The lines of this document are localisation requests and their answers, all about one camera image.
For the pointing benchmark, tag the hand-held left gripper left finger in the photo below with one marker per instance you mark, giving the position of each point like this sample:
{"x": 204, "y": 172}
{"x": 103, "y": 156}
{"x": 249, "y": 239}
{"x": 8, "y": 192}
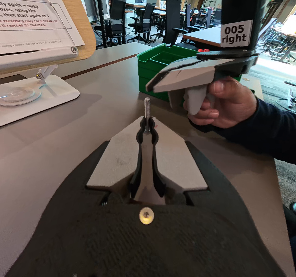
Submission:
{"x": 115, "y": 161}

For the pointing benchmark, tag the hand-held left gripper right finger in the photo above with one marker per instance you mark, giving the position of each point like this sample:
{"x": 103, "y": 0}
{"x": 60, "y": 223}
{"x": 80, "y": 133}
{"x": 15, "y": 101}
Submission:
{"x": 175, "y": 161}

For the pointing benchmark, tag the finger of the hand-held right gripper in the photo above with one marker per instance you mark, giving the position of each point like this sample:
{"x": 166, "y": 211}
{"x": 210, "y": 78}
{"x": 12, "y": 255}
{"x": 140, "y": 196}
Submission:
{"x": 178, "y": 64}
{"x": 185, "y": 78}

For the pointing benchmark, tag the green plastic bin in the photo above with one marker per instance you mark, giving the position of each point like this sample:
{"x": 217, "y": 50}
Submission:
{"x": 150, "y": 73}

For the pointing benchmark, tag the silver bolt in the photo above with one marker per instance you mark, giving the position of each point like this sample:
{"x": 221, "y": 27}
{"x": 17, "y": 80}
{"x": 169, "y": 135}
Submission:
{"x": 147, "y": 110}

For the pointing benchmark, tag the person's right forearm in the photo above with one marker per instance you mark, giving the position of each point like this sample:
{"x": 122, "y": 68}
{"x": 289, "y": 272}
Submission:
{"x": 272, "y": 131}

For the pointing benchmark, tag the person's right hand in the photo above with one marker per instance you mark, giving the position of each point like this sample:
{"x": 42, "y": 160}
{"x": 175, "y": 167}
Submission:
{"x": 231, "y": 106}

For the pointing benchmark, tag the red crumpled packet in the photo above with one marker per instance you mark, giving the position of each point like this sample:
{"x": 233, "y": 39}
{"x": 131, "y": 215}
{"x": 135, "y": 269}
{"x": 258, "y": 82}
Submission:
{"x": 203, "y": 50}

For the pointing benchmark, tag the wooden-edged office table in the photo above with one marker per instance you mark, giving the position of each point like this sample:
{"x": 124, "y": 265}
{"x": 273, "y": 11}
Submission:
{"x": 203, "y": 36}

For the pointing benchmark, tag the cluster of distant office chairs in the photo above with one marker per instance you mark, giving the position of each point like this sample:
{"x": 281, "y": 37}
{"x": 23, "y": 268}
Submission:
{"x": 203, "y": 18}

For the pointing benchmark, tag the black office chair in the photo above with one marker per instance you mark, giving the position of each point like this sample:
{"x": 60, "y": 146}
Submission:
{"x": 144, "y": 18}
{"x": 173, "y": 20}
{"x": 118, "y": 15}

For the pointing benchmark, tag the white sign stand base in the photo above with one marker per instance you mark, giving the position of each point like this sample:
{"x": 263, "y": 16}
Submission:
{"x": 62, "y": 94}

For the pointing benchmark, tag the wooden instruction sign board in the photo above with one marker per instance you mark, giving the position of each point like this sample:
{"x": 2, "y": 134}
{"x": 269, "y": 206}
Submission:
{"x": 76, "y": 15}

